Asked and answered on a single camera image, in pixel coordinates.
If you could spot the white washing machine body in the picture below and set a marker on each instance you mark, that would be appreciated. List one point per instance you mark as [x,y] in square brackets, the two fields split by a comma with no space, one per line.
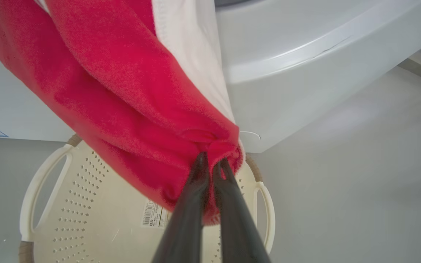
[305,73]

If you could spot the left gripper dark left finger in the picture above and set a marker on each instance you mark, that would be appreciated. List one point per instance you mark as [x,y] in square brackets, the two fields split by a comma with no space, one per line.
[188,219]

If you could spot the white barcode basket sticker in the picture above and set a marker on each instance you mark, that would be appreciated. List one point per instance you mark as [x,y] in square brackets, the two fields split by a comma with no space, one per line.
[154,215]

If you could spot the cream laundry basket brown rim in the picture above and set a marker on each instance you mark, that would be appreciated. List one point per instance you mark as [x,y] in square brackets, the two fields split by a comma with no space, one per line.
[97,219]

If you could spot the red and white garment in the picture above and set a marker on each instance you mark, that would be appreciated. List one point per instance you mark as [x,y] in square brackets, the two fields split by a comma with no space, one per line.
[104,91]

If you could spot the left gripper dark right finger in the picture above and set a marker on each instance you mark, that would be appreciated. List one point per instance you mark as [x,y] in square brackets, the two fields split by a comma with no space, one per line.
[234,226]

